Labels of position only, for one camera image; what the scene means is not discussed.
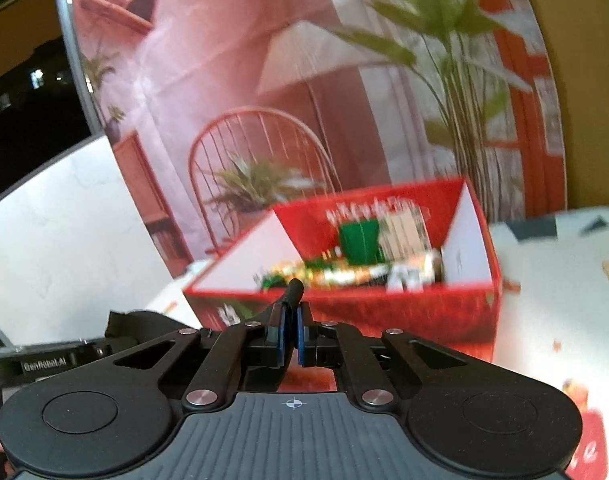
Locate printed room wall poster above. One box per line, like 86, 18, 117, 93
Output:
64, 0, 568, 281

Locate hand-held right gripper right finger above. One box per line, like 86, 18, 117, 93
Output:
295, 302, 468, 411

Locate white marble board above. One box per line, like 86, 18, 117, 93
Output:
0, 132, 178, 348

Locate snack packets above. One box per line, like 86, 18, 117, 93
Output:
262, 257, 390, 291

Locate grey metal pole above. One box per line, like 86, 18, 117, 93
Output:
53, 0, 108, 136

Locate red strawberry cardboard box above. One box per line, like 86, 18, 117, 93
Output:
182, 176, 503, 393

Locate white printed blanket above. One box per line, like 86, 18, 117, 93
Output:
147, 205, 609, 480

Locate green cup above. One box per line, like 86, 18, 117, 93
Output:
337, 220, 385, 266

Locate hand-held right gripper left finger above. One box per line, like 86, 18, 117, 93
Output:
113, 302, 290, 411

